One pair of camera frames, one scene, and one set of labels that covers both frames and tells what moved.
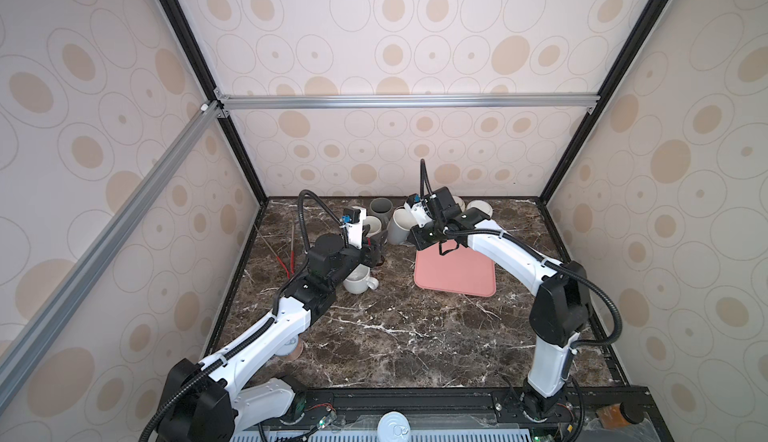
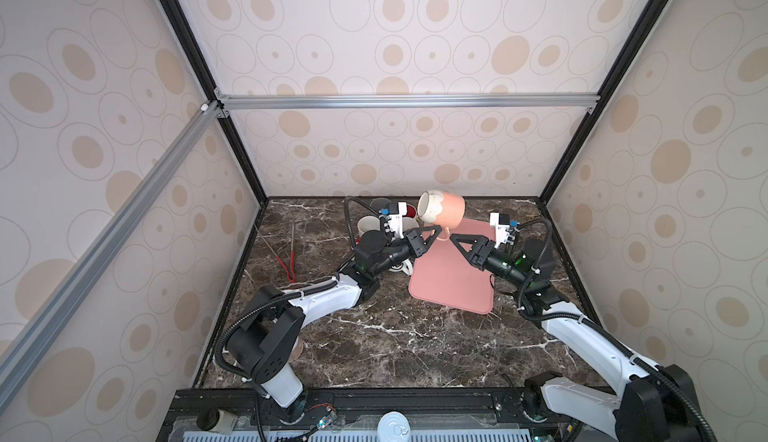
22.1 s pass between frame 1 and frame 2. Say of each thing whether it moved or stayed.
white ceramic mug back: moved
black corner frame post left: stayed
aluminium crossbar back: stayed
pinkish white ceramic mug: stayed
